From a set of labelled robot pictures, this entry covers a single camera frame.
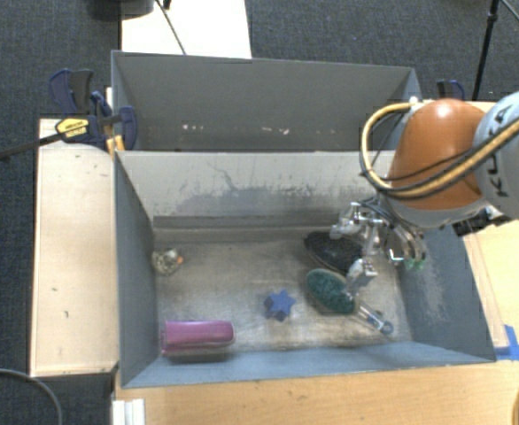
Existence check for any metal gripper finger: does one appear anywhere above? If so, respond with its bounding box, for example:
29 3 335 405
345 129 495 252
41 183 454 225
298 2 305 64
343 258 380 303
329 200 385 241

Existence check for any black oval brush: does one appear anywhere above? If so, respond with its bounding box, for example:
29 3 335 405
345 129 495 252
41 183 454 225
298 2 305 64
303 230 365 275

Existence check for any dark green oval brush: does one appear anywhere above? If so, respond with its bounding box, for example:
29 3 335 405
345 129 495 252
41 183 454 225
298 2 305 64
305 267 359 316

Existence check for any small metal and blue tool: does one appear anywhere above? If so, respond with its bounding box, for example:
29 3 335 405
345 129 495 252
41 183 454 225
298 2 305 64
358 305 395 336

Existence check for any blue star-shaped block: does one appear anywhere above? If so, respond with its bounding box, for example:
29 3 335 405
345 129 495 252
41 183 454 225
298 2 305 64
263 289 298 323

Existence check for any grey metal bin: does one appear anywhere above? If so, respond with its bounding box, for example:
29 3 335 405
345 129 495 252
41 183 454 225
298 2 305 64
110 50 498 390

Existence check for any purple cylinder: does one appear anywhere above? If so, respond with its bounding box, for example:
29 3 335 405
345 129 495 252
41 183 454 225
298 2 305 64
160 319 236 359

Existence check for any clear speckled ball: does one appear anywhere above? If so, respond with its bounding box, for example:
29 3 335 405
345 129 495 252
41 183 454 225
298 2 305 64
151 247 185 277

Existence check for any pale wood board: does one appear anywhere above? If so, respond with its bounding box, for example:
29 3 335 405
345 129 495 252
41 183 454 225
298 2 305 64
28 117 121 378

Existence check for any black cylinder on white bracket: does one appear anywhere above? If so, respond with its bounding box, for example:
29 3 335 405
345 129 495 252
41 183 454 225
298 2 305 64
451 206 509 238

